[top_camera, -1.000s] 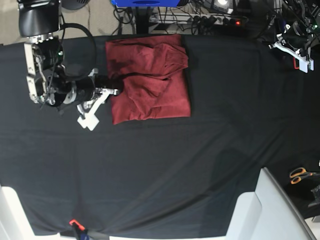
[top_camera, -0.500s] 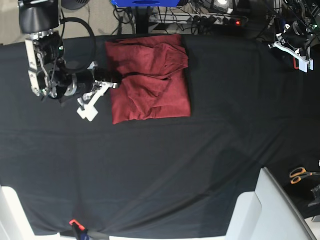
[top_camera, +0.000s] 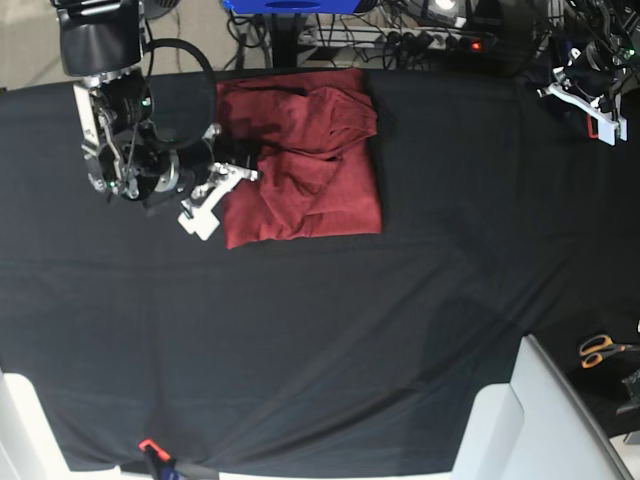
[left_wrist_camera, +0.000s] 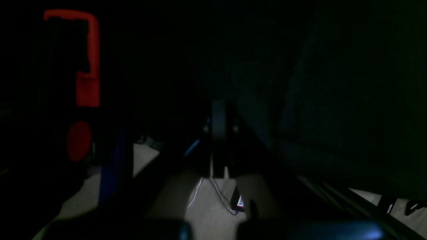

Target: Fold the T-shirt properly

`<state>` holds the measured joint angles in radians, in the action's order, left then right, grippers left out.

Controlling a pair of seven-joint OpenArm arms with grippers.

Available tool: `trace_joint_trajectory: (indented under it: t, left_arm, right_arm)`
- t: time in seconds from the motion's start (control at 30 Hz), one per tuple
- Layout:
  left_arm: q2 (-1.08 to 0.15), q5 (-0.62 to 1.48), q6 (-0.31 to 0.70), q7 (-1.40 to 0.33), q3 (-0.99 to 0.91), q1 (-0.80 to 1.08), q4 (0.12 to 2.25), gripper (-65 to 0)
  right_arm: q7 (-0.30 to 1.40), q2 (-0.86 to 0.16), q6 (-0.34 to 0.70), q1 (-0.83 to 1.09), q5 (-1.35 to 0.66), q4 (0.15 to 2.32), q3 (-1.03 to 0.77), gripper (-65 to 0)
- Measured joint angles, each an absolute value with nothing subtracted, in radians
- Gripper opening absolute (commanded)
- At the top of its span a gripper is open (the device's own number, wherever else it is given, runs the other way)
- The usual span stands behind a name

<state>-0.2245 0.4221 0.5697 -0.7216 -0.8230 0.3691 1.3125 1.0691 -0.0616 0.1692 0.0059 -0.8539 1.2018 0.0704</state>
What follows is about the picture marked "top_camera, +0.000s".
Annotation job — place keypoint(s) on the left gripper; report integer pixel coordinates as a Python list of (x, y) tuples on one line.
[(591, 80)]

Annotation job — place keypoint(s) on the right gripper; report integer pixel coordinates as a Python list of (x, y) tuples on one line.
[(212, 162)]

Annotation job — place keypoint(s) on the red long-sleeve T-shirt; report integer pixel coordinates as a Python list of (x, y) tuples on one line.
[(317, 177)]

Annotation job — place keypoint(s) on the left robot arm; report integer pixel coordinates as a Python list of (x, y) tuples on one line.
[(613, 26)]

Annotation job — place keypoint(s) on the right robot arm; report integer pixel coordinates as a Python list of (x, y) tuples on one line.
[(102, 44)]

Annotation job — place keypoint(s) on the black and orange clamp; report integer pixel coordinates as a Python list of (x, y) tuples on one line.
[(592, 127)]

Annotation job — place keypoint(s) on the black table cloth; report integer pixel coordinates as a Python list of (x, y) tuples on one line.
[(337, 357)]

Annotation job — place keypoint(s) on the blue box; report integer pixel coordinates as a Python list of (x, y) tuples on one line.
[(248, 7)]

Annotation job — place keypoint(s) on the white power strip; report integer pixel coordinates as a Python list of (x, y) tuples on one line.
[(372, 37)]

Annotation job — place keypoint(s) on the black crumpled object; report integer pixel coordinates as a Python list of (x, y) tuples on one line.
[(631, 384)]

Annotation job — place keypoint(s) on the blue clamp with orange tip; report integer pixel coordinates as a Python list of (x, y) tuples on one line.
[(160, 464)]

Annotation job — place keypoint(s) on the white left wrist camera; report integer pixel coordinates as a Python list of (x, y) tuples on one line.
[(611, 132)]

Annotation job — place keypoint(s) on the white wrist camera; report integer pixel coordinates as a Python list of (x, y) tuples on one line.
[(611, 132), (199, 223)]

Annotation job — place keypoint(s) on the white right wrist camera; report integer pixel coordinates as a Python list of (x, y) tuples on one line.
[(199, 223)]

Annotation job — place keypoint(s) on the yellow-handled scissors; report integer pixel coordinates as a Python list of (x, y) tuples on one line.
[(600, 347)]

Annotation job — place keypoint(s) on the white table frame right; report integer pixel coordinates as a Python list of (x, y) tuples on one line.
[(535, 427)]

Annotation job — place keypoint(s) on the white table frame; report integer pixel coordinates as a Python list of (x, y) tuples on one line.
[(535, 427), (29, 449)]

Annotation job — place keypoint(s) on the white table frame left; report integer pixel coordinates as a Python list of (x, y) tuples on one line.
[(29, 449)]

